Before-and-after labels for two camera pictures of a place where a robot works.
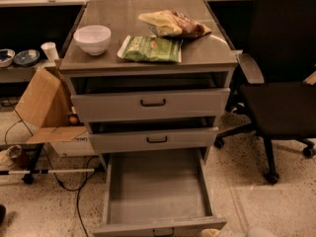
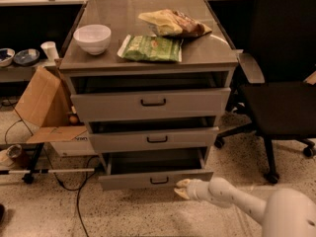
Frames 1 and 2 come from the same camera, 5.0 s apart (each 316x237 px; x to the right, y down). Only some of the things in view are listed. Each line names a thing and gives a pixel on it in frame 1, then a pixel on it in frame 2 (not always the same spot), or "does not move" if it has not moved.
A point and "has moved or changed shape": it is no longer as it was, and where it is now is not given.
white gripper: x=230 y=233 to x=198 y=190
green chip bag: x=151 y=48 does not move
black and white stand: x=28 y=175 does not move
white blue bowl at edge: x=6 y=57 does not move
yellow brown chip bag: x=173 y=25 does not move
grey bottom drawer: x=156 y=193 has moved or changed shape
